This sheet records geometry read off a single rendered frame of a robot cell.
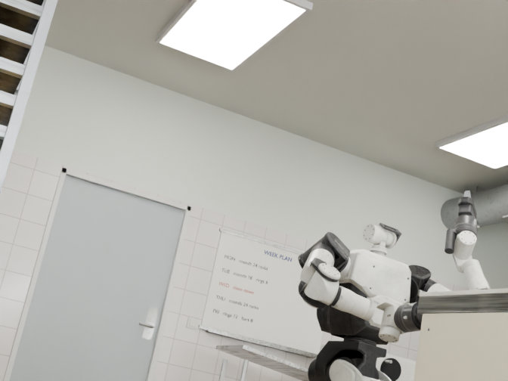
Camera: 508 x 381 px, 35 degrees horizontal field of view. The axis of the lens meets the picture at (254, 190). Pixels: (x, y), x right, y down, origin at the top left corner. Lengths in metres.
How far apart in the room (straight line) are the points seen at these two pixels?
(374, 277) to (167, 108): 4.27
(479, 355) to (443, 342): 0.14
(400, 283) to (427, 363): 0.71
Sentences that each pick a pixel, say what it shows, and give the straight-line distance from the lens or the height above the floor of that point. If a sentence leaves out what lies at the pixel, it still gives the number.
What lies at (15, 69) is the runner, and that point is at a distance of 2.30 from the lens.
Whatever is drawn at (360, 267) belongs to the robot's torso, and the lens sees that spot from 2.87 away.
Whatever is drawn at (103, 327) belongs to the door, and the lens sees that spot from 6.50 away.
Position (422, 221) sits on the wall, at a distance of 7.86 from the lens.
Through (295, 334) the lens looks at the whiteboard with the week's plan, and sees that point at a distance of 7.03.
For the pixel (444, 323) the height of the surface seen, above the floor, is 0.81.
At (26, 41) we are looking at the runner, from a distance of 2.33.
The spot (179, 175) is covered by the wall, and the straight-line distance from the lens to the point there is 6.78.
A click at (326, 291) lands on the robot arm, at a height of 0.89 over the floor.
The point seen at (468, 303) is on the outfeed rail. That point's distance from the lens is 2.25.
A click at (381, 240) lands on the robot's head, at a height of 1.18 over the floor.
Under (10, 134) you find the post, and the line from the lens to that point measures 2.22.
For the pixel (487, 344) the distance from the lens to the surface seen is 2.16.
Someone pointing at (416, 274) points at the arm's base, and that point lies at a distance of 3.08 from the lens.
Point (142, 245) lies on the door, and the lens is 6.62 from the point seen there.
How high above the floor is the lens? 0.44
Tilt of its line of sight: 16 degrees up
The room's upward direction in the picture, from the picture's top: 12 degrees clockwise
